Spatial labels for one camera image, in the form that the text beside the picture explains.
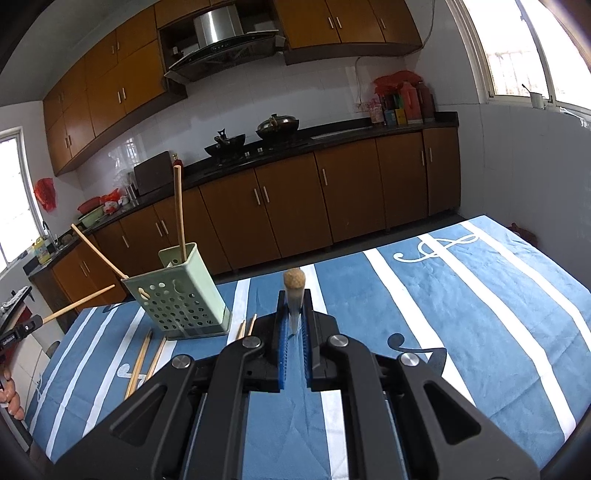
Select black wok left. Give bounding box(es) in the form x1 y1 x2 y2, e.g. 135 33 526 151
204 129 245 158

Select green perforated utensil holder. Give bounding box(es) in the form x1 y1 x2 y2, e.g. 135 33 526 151
122 242 231 340

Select red thermos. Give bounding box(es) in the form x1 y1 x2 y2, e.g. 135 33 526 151
400 82 423 125

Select lower wooden kitchen cabinets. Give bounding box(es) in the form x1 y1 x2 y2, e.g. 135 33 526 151
29 123 461 310

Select upper wooden kitchen cabinets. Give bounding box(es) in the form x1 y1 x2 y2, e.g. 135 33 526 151
43 0 425 175

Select red plastic bag on wall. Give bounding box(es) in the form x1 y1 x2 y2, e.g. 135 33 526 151
34 177 56 212

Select left hand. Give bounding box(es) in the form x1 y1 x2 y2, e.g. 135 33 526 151
0 365 25 420

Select green basin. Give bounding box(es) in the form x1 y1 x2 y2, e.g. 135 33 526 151
79 205 105 229

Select yellow detergent bottle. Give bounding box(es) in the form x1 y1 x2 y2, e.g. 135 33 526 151
33 237 51 265

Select steel range hood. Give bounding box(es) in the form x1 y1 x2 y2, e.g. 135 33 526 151
159 1 287 85

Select blue white striped tablecloth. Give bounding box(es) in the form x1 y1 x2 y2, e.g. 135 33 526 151
25 216 590 466

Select red basin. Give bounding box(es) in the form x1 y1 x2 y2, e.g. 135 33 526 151
77 196 102 216

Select wooden chopstick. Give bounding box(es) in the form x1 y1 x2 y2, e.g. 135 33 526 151
283 268 305 337
71 221 142 303
235 320 246 340
144 337 167 383
41 284 116 325
247 313 257 336
124 330 152 399
173 163 187 263

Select dark cutting board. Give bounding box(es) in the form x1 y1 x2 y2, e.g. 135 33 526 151
133 151 173 196

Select red plastic bag on counter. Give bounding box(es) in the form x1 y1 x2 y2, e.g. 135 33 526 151
374 70 423 96

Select black wok with lid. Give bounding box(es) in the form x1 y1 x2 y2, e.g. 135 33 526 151
256 114 300 141

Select wooden kitchen cabinets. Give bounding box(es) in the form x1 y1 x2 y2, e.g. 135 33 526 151
43 0 425 175
29 123 461 310

